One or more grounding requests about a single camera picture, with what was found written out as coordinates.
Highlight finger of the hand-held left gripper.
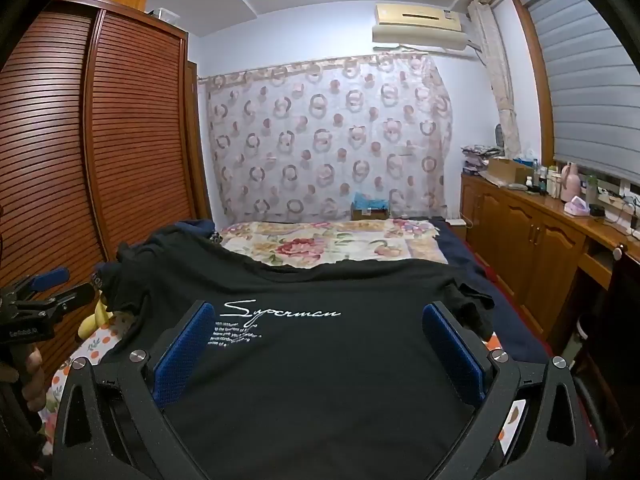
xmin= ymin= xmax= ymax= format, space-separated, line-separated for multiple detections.
xmin=2 ymin=267 xmax=71 ymax=302
xmin=30 ymin=282 xmax=101 ymax=318

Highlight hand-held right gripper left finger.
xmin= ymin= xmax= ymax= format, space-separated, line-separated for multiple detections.
xmin=52 ymin=301 xmax=241 ymax=480

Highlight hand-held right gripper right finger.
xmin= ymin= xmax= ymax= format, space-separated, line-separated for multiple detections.
xmin=422 ymin=301 xmax=588 ymax=480

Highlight black t-shirt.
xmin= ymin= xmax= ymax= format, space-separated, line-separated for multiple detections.
xmin=102 ymin=222 xmax=496 ymax=480

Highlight person's left forearm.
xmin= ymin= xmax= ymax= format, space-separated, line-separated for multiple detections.
xmin=0 ymin=370 xmax=48 ymax=466

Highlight person's left hand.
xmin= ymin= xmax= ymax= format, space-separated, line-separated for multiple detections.
xmin=15 ymin=346 xmax=50 ymax=416

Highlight yellow plush toy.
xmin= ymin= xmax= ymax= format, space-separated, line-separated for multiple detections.
xmin=75 ymin=295 xmax=131 ymax=343

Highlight orange print bedsheet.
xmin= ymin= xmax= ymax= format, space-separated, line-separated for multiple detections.
xmin=37 ymin=310 xmax=528 ymax=458

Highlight navy bed sheet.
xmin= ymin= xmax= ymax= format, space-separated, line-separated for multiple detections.
xmin=397 ymin=216 xmax=551 ymax=363

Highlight navy folded garment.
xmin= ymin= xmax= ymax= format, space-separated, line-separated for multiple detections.
xmin=175 ymin=219 xmax=221 ymax=246

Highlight wooden sideboard cabinet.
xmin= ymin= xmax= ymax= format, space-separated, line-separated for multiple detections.
xmin=460 ymin=172 xmax=640 ymax=356

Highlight small cardboard box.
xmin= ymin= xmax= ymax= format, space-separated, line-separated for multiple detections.
xmin=351 ymin=201 xmax=391 ymax=222

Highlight floral blanket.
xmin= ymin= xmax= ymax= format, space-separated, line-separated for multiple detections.
xmin=217 ymin=219 xmax=451 ymax=268

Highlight wooden louvred wardrobe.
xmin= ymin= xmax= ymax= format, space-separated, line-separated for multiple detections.
xmin=0 ymin=0 xmax=213 ymax=376

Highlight dark wooden chair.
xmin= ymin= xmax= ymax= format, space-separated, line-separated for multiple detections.
xmin=570 ymin=242 xmax=640 ymax=461

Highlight open cardboard box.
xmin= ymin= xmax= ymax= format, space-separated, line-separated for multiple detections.
xmin=486 ymin=157 xmax=533 ymax=186

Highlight pile of folded cloths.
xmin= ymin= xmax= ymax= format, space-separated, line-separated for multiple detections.
xmin=462 ymin=145 xmax=501 ymax=176

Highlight cluster of small bottles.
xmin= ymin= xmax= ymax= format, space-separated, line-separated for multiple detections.
xmin=524 ymin=159 xmax=565 ymax=197

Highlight pink bottle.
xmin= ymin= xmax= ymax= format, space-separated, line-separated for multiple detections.
xmin=561 ymin=162 xmax=581 ymax=201

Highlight beige lace curtain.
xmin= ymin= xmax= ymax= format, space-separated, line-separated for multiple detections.
xmin=467 ymin=0 xmax=523 ymax=161

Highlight beige air conditioner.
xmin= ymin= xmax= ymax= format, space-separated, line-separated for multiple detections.
xmin=371 ymin=2 xmax=483 ymax=56

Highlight ring-patterned sheer curtain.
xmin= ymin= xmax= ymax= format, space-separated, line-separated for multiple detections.
xmin=197 ymin=52 xmax=453 ymax=223

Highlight wooden window frame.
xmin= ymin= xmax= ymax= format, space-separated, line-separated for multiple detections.
xmin=509 ymin=0 xmax=573 ymax=168

